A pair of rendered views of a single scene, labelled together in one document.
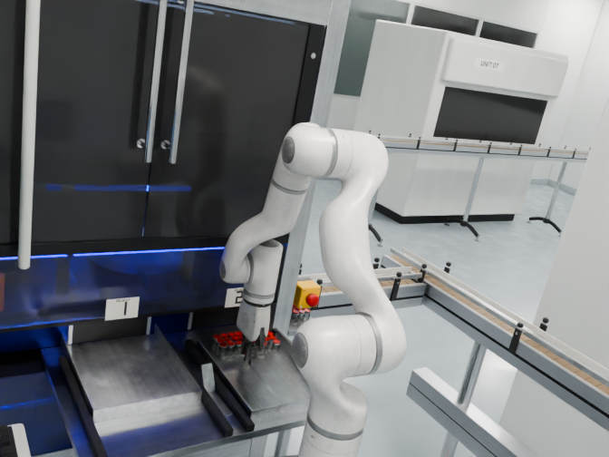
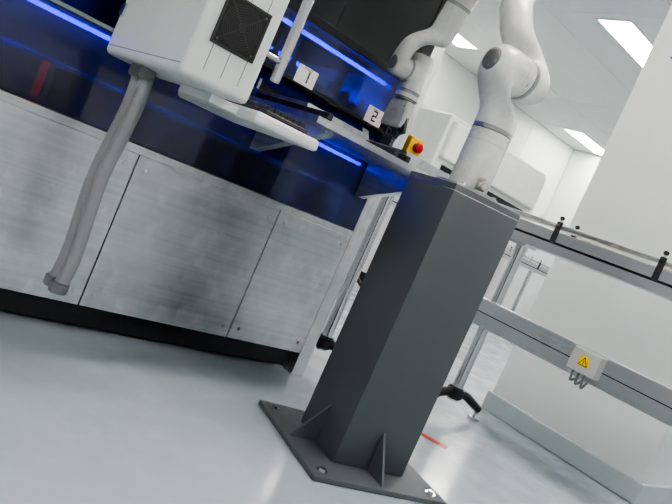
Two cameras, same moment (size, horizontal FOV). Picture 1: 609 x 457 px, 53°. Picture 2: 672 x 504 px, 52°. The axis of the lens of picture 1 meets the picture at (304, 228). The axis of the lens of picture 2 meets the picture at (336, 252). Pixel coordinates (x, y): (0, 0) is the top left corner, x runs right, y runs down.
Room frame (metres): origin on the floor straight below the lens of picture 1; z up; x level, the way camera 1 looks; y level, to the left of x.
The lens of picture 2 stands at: (-0.93, 0.38, 0.69)
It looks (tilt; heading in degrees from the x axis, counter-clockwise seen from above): 4 degrees down; 353
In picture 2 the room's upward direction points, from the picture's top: 24 degrees clockwise
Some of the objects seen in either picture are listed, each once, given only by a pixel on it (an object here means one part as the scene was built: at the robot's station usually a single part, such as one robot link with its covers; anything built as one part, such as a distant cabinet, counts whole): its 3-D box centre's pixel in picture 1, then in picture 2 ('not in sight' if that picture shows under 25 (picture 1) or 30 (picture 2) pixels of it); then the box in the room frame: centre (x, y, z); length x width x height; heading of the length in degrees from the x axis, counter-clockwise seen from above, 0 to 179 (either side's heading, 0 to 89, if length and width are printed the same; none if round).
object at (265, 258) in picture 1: (262, 266); (415, 73); (1.47, 0.09, 1.19); 0.09 x 0.08 x 0.13; 119
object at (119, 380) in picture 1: (128, 367); (306, 115); (1.35, 0.38, 0.90); 0.34 x 0.26 x 0.04; 35
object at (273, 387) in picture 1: (265, 370); (397, 159); (1.46, 0.03, 0.90); 0.34 x 0.26 x 0.04; 35
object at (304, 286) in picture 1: (304, 293); (409, 145); (1.79, -0.04, 0.99); 0.08 x 0.07 x 0.07; 35
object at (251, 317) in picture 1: (255, 315); (399, 113); (1.48, 0.09, 1.05); 0.10 x 0.07 x 0.11; 35
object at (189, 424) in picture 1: (199, 381); (352, 146); (1.39, 0.20, 0.87); 0.70 x 0.48 x 0.02; 125
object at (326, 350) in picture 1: (333, 373); (501, 90); (1.06, -0.11, 1.16); 0.19 x 0.12 x 0.24; 119
